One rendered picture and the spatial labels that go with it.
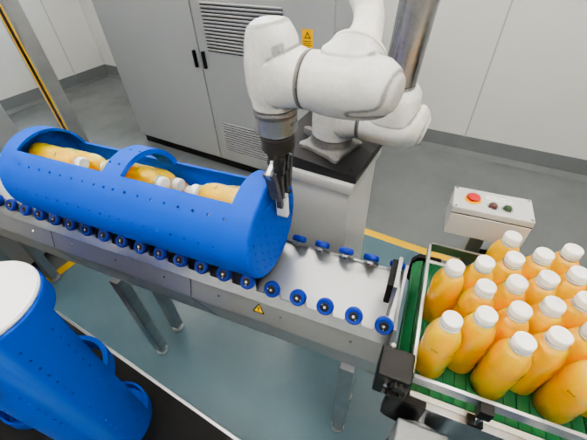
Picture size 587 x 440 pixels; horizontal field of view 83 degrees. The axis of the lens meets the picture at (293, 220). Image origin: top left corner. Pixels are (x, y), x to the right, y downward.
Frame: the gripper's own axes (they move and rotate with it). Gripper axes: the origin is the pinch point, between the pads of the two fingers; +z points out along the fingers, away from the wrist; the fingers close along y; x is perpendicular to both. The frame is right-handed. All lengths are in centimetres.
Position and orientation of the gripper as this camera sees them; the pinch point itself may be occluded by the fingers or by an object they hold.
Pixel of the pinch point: (282, 204)
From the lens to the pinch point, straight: 84.1
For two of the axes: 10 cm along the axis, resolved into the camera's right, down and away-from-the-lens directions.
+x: -9.2, -2.3, 3.0
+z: 0.3, 7.4, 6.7
